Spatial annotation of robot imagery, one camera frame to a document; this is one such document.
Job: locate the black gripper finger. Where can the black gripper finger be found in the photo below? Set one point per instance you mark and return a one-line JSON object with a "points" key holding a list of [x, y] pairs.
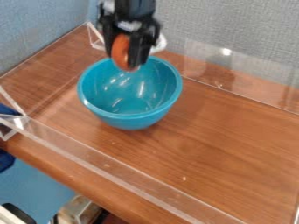
{"points": [[107, 40], [142, 41]]}

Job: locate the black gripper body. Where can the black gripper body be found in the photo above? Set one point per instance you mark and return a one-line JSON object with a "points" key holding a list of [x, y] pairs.
{"points": [[126, 16]]}

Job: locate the orange and white toy mushroom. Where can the orange and white toy mushroom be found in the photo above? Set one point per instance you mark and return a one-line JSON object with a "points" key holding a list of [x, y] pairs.
{"points": [[119, 54]]}

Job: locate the blue plastic bowl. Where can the blue plastic bowl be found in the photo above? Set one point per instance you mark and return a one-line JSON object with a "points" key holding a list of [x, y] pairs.
{"points": [[130, 100]]}

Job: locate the clear acrylic front barrier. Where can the clear acrylic front barrier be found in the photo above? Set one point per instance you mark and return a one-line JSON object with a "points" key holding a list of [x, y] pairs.
{"points": [[119, 187]]}

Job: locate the blue cloth object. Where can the blue cloth object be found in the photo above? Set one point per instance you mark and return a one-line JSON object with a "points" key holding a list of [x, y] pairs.
{"points": [[7, 159]]}

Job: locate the black and white object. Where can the black and white object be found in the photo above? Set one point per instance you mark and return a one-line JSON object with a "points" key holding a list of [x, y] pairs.
{"points": [[12, 215]]}

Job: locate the clear acrylic corner bracket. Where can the clear acrylic corner bracket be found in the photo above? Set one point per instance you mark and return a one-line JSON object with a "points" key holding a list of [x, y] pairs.
{"points": [[95, 34]]}

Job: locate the grey metal table frame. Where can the grey metal table frame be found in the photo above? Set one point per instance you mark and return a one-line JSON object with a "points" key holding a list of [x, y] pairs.
{"points": [[79, 211]]}

